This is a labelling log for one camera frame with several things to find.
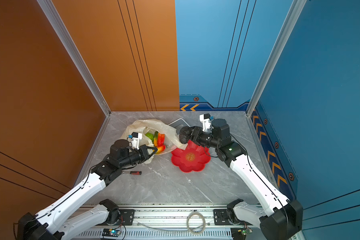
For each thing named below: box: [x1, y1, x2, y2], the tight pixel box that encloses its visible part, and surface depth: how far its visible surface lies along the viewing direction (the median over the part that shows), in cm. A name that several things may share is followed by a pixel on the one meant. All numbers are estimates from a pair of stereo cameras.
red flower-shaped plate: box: [171, 139, 211, 173], surface depth 95 cm
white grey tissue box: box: [168, 118, 191, 135], surface depth 110 cm
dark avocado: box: [179, 126, 192, 145], surface depth 68 cm
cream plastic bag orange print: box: [120, 119, 188, 164], surface depth 91 cm
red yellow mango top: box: [157, 132, 166, 147], surface depth 98 cm
